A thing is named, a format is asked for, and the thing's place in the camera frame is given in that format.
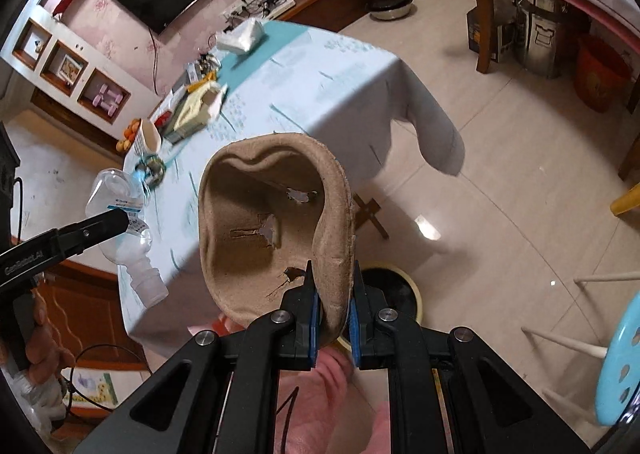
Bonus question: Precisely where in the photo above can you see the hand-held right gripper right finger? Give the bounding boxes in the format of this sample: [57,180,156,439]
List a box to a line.
[350,259,591,454]

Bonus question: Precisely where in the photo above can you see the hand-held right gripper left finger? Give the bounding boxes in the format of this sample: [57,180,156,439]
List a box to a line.
[75,259,321,454]

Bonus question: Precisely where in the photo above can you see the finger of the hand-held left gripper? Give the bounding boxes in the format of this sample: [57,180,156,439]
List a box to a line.
[49,208,130,262]

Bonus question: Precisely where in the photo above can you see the clear plastic bottle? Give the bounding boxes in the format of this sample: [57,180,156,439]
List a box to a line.
[85,169,169,307]

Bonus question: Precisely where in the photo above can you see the black bin with yellow rim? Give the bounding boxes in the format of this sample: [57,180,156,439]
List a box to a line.
[340,261,425,352]

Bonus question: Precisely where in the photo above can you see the brown paper pulp tray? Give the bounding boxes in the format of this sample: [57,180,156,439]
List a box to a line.
[197,133,358,350]

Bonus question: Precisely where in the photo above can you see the white paper tissue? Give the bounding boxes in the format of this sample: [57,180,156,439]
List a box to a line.
[215,18,264,55]

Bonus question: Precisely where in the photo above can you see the person's left hand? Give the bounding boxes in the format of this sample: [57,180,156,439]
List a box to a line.
[22,291,76,387]

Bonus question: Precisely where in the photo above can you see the fruit bowl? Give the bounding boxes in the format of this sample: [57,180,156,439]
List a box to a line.
[116,118,142,153]

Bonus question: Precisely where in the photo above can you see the cream paper cup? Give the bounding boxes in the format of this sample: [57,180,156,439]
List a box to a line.
[140,118,162,155]

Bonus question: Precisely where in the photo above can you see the wooden side cabinet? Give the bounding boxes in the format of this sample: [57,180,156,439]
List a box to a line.
[30,87,136,155]

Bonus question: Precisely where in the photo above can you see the pink dumbbells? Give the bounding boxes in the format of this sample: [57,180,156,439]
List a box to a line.
[92,83,126,112]

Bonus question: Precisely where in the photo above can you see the pale yellow box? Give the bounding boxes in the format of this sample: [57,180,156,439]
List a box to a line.
[165,82,228,142]

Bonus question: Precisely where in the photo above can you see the grey and white box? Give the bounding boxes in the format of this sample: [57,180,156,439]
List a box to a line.
[170,68,203,102]

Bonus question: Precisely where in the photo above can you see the framed picture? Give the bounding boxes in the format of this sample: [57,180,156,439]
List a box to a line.
[56,54,85,85]

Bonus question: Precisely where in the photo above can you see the black and gold wrapper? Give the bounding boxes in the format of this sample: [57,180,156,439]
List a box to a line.
[197,52,223,75]

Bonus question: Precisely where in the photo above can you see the table with light blue cloth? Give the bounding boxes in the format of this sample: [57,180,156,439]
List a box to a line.
[118,19,466,345]

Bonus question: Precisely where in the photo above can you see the light blue stool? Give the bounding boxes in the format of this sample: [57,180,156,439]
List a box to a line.
[522,271,640,427]

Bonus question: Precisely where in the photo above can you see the dark cardboard box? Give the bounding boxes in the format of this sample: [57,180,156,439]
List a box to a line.
[466,7,516,62]

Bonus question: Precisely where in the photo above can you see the stainless steel pot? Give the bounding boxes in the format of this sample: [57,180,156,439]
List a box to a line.
[512,0,566,78]

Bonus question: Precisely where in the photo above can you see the red bucket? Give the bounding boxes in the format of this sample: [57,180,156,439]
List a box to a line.
[574,34,632,112]

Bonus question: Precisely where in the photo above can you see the black cable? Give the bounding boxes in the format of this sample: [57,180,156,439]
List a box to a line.
[279,386,302,454]

